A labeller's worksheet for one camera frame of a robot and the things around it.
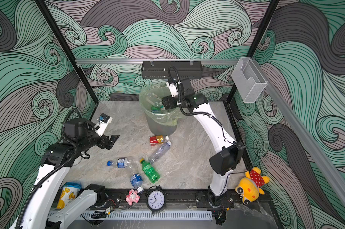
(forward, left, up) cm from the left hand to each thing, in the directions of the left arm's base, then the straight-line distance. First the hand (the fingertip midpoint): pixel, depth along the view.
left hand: (110, 129), depth 68 cm
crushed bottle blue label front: (-17, -12, -23) cm, 31 cm away
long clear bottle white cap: (+1, -23, -28) cm, 37 cm away
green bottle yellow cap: (+28, -19, -16) cm, 38 cm away
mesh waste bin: (+18, -19, -26) cm, 37 cm away
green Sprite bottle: (-12, -18, -23) cm, 32 cm away
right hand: (+18, -28, +3) cm, 33 cm away
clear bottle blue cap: (-6, -3, -28) cm, 29 cm away
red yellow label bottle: (+8, -20, -23) cm, 32 cm away
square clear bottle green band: (+28, -20, -9) cm, 36 cm away
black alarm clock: (-25, -23, -26) cm, 43 cm away
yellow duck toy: (-22, -70, -21) cm, 76 cm away
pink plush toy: (-24, -11, -25) cm, 37 cm away
